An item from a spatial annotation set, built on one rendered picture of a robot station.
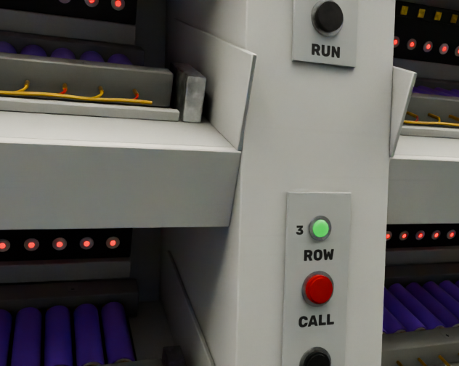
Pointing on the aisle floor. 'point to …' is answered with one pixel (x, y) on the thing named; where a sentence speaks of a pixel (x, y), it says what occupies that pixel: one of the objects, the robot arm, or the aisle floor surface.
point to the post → (291, 179)
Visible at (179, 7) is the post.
